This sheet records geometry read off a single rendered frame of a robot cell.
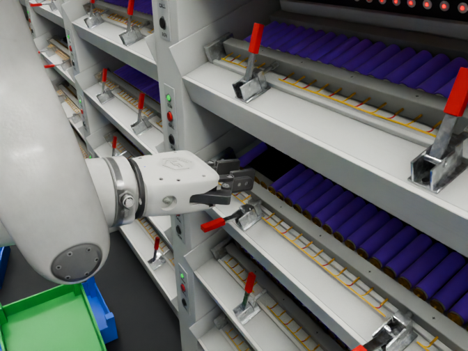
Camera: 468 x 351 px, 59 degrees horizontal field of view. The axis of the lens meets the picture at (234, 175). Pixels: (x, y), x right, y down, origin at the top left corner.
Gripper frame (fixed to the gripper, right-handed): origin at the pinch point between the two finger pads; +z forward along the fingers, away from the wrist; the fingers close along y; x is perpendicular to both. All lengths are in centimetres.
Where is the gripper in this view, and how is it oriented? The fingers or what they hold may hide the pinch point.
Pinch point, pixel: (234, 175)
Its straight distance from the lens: 59.5
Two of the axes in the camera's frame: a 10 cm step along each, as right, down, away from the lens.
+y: -5.4, -4.0, 7.4
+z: 8.3, -1.1, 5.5
